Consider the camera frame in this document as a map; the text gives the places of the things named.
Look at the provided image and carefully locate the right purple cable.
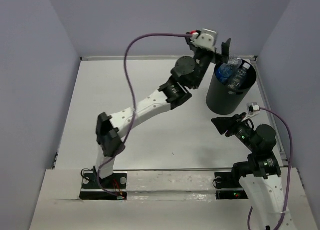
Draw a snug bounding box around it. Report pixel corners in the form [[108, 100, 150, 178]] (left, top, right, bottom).
[[247, 106, 294, 230]]

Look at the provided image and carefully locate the blue label water bottle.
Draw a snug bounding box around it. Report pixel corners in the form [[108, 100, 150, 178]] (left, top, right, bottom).
[[215, 56, 242, 84]]

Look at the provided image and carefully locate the black round bin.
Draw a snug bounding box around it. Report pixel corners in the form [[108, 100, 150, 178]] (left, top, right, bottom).
[[206, 60, 258, 115]]

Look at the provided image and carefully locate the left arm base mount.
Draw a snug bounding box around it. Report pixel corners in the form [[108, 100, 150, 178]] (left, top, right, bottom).
[[79, 169, 128, 201]]

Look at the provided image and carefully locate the clear unlabeled plastic bottle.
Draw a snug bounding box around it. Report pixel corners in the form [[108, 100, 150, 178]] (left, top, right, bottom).
[[227, 63, 250, 89]]

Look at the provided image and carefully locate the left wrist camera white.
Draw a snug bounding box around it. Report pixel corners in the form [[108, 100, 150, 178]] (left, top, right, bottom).
[[189, 29, 218, 51]]

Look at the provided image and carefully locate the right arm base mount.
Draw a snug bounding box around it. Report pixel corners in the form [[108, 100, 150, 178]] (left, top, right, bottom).
[[212, 172, 248, 200]]

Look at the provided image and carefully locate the purple cable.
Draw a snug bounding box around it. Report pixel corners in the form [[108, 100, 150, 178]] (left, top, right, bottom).
[[97, 32, 193, 193], [247, 106, 294, 230]]

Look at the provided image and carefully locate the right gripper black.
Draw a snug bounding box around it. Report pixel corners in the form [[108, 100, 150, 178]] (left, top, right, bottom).
[[210, 111, 258, 152]]

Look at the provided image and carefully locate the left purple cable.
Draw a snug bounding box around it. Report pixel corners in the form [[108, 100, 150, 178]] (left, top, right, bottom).
[[97, 32, 193, 193]]

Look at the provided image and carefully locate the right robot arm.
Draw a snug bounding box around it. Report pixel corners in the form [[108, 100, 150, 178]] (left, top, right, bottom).
[[211, 113, 297, 230]]

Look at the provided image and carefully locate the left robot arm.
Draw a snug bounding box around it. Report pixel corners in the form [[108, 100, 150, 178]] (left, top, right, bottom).
[[80, 32, 231, 190]]

